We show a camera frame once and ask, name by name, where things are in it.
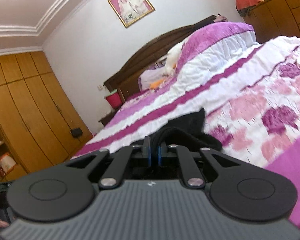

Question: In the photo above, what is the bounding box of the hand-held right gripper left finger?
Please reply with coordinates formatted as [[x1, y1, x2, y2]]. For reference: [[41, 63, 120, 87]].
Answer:
[[64, 135, 152, 190]]

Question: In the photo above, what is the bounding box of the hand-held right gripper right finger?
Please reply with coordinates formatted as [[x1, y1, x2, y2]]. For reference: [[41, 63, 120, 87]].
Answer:
[[158, 144, 243, 189]]

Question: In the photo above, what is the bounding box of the black button cardigan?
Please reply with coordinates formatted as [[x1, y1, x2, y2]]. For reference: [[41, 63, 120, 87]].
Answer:
[[150, 107, 223, 155]]

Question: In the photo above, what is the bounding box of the white jar with orange lid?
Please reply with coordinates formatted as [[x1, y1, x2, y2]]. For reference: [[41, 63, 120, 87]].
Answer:
[[0, 152, 17, 174]]

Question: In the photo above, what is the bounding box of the dark wooden nightstand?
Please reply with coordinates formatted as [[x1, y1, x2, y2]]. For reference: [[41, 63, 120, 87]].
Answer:
[[98, 110, 120, 127]]

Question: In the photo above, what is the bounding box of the red bucket with green lid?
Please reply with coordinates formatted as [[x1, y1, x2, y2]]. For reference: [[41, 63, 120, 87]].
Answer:
[[104, 91, 122, 109]]

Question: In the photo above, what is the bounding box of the orange soft toy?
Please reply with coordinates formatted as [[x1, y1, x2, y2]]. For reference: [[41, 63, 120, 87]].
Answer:
[[149, 78, 167, 90]]

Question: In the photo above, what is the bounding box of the lavender pillow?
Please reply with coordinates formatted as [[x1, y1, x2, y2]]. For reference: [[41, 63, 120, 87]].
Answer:
[[137, 66, 170, 92]]

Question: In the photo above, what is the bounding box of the white plush toy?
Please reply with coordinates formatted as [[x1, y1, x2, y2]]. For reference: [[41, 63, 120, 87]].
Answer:
[[164, 40, 188, 75]]

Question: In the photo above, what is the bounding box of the dark wooden headboard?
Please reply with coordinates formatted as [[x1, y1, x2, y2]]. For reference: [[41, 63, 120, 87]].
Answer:
[[103, 15, 224, 103]]

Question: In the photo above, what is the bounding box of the light wooden wardrobe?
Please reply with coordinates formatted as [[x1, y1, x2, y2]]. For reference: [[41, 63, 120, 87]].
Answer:
[[0, 51, 93, 188]]

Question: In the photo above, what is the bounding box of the floral pink white quilt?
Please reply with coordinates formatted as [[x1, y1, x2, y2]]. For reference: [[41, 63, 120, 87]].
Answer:
[[70, 36, 300, 170]]

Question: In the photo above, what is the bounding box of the purple white ruffled comforter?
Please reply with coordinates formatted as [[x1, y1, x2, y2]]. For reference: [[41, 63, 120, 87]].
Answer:
[[165, 21, 262, 85]]

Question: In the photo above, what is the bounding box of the magenta bed sheet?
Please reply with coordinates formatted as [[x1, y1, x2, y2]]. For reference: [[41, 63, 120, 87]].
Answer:
[[264, 132, 300, 230]]

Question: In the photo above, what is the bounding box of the light wooden dresser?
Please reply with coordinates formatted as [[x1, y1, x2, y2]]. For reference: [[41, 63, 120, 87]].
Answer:
[[242, 0, 300, 45]]

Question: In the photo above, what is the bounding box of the framed wall photo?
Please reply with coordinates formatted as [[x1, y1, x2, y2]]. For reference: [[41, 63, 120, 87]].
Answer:
[[107, 0, 156, 28]]

